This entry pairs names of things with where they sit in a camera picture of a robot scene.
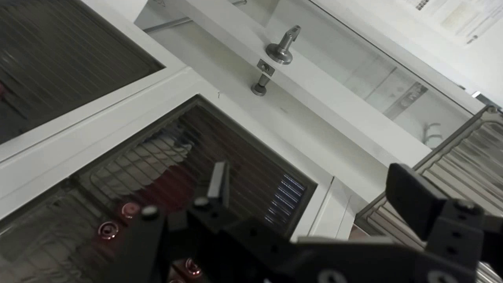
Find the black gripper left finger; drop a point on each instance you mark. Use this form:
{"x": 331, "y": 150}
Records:
{"x": 209, "y": 246}

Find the white wall notice sign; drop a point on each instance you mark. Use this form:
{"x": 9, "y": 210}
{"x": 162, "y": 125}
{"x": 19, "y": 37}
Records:
{"x": 460, "y": 18}

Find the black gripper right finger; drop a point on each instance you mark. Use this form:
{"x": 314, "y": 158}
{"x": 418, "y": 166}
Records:
{"x": 418, "y": 202}

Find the white three-tier cabinet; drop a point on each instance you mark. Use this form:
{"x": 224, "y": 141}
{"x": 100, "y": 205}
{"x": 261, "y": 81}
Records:
{"x": 335, "y": 215}

